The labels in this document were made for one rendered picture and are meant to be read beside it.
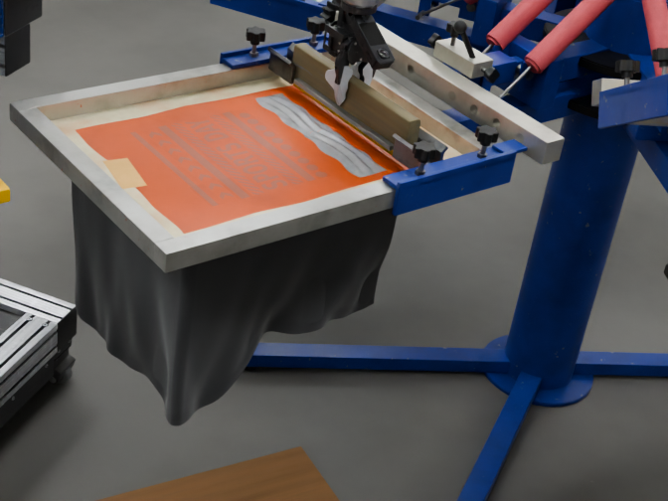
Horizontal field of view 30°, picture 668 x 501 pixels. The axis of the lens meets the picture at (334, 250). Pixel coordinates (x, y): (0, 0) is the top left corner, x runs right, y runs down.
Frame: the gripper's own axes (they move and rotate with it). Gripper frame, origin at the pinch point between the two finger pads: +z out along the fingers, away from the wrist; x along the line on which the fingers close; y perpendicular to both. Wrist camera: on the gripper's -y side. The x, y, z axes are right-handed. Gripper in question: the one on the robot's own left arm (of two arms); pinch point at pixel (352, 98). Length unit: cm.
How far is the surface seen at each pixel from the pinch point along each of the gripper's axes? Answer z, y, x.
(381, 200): 4.1, -29.2, 15.1
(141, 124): 6.3, 17.0, 38.4
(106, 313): 41, 6, 51
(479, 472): 97, -27, -36
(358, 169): 5.8, -15.9, 9.7
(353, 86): -3.6, -1.5, 1.4
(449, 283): 102, 45, -91
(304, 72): 0.2, 14.4, 1.4
